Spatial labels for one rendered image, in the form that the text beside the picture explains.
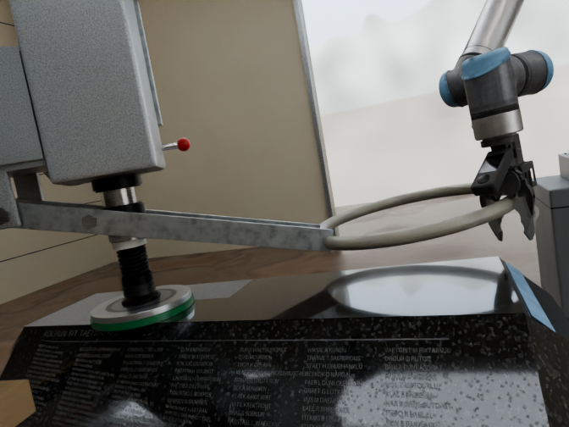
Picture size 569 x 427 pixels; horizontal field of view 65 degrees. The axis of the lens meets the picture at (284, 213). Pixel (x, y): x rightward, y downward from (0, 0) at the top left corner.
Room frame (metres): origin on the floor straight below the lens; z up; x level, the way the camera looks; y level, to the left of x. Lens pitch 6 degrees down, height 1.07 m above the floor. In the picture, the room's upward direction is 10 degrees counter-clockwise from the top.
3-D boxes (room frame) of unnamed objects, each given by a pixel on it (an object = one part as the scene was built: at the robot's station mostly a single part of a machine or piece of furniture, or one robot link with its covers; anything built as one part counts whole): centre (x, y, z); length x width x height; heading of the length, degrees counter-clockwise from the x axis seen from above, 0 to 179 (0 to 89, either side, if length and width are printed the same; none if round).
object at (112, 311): (0.97, 0.34, 0.82); 0.21 x 0.21 x 0.01
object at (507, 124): (0.91, -0.45, 1.07); 0.10 x 0.09 x 0.05; 40
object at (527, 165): (0.92, -0.46, 0.99); 0.09 x 0.08 x 0.12; 130
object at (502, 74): (0.91, -0.45, 1.16); 0.10 x 0.09 x 0.12; 121
